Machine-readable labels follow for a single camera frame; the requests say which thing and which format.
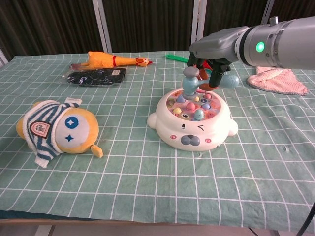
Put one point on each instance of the yellow plush in striped sweater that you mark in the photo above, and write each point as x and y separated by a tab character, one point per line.
73	130

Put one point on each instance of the yellow rubber chicken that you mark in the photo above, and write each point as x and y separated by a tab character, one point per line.
98	60

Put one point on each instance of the green checked tablecloth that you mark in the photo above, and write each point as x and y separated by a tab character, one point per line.
147	184

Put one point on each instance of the blue toy hammer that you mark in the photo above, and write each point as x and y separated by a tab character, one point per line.
189	84

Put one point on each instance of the black gloves in plastic bag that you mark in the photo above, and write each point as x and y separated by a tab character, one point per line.
96	76

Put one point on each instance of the white partition post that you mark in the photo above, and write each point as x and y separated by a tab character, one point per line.
198	24
102	24
267	12
2	57

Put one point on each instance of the pink towel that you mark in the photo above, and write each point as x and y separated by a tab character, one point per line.
275	79

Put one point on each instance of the red hand clapper toy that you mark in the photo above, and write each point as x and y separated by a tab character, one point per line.
176	57

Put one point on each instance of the white seal whack-a-mole toy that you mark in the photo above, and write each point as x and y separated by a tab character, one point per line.
197	132

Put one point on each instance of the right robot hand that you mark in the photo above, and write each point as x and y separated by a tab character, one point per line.
216	46

